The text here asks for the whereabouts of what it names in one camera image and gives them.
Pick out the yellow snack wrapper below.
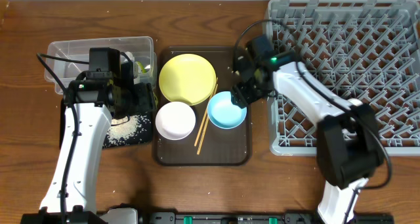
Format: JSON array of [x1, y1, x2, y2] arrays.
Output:
[[135, 61, 148, 74]]

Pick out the white tissue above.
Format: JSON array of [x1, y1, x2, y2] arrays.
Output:
[[125, 51, 135, 62]]

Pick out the pink white bowl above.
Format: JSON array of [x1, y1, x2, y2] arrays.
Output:
[[155, 102, 196, 141]]

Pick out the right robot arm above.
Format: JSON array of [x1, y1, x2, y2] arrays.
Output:
[[231, 35, 390, 223]]

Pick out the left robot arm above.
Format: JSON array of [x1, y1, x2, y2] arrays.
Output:
[[21, 61, 156, 223]]

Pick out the black waste tray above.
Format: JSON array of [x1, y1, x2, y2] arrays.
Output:
[[58, 99, 155, 150]]

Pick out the grey dishwasher rack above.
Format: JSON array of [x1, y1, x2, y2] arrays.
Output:
[[264, 0, 419, 156]]

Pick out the wooden chopstick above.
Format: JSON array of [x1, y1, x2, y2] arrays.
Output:
[[196, 83, 219, 156], [194, 77, 219, 146]]

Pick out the light blue bowl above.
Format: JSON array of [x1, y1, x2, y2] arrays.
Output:
[[207, 91, 247, 129]]

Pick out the yellow plate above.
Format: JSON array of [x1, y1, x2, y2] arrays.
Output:
[[159, 53, 217, 106]]

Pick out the dark brown tray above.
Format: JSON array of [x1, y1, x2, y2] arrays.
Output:
[[152, 46, 252, 166]]

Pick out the clear plastic bin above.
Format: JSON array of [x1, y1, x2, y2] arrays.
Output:
[[46, 36, 157, 88]]

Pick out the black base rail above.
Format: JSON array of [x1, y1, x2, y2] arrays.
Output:
[[98, 204, 394, 224]]

